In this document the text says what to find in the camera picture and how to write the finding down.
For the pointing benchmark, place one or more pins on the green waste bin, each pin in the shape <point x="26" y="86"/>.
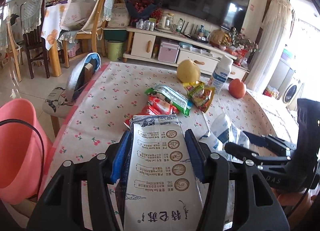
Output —
<point x="115" y="50"/>

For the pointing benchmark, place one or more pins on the dark green box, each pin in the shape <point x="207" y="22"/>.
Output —
<point x="115" y="34"/>

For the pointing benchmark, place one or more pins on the tall white blue bottle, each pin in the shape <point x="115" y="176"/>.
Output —
<point x="220" y="75"/>

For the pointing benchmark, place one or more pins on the blue white cushioned chair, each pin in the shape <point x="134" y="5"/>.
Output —
<point x="75" y="80"/>

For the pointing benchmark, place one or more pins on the small white plastic bottle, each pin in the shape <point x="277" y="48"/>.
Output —
<point x="222" y="128"/>

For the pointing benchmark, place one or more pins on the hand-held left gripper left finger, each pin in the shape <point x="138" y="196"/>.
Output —
<point x="121" y="161"/>

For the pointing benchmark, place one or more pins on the dining table with orange-print cloth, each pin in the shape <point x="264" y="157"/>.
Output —
<point x="53" y="28"/>

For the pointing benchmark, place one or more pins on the brown snack basket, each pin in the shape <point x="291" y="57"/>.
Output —
<point x="220" y="37"/>

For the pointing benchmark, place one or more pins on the white television cabinet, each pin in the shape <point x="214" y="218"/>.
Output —
<point x="140" y="43"/>

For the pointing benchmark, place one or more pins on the white sack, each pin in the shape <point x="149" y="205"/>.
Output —
<point x="119" y="15"/>

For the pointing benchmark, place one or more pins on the white washing machine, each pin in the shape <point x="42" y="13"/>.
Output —
<point x="292" y="90"/>

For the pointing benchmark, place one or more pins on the light wooden chair with bib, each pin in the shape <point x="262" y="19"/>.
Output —
<point x="92" y="28"/>

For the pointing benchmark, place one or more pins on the person's right hand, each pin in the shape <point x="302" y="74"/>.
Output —
<point x="292" y="199"/>

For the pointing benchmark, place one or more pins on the row of silver cans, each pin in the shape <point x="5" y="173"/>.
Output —
<point x="146" y="24"/>

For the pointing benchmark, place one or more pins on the dark blue wrapped bouquet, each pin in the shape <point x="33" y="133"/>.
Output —
<point x="142" y="4"/>

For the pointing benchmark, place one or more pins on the lace covered standing air conditioner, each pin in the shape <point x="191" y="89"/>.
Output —
<point x="272" y="38"/>

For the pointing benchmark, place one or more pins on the white blue milk carton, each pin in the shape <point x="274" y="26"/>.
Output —
<point x="160" y="171"/>

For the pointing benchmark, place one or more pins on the green label water bottle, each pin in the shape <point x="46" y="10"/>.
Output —
<point x="179" y="27"/>

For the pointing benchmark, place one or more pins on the yellow red snack packet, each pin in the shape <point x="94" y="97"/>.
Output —
<point x="200" y="96"/>

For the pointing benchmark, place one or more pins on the red apple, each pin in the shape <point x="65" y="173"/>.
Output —
<point x="237" y="88"/>

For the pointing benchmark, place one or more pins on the pink plastic bucket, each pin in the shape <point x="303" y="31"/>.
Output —
<point x="17" y="158"/>

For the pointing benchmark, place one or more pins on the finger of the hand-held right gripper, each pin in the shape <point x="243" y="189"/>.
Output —
<point x="270" y="143"/>
<point x="265" y="161"/>

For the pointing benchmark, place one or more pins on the yellow pear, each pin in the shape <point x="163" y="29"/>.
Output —
<point x="188" y="70"/>

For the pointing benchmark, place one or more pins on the white electric kettle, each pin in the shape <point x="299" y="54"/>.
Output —
<point x="166" y="23"/>

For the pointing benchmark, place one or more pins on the cartoon print stool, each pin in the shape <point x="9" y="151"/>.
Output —
<point x="56" y="103"/>

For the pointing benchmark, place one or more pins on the pink storage case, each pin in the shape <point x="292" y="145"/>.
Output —
<point x="168" y="52"/>

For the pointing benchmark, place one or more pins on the dried flower bunch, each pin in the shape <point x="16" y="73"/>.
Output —
<point x="243" y="43"/>

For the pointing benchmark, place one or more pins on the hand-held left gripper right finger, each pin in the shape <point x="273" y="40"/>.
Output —
<point x="197" y="158"/>

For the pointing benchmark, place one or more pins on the green white blue snack bag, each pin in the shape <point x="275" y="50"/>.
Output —
<point x="172" y="97"/>

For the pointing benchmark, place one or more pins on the dark wooden chair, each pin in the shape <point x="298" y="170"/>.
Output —
<point x="35" y="43"/>

